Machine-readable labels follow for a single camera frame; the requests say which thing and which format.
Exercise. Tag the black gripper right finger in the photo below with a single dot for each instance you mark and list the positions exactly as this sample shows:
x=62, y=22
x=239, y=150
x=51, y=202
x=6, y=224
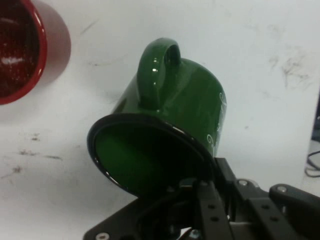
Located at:
x=270, y=215

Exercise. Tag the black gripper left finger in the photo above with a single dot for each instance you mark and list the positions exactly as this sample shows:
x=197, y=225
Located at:
x=175, y=215

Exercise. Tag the green enamel mug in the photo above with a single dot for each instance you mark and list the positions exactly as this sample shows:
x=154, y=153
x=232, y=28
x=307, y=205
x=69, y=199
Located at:
x=190, y=100

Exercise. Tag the red mug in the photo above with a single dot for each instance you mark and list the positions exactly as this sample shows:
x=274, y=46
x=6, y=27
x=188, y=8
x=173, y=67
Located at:
x=56, y=45

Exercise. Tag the black round object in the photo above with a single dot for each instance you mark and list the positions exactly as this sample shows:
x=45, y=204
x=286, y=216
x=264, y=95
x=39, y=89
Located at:
x=317, y=115

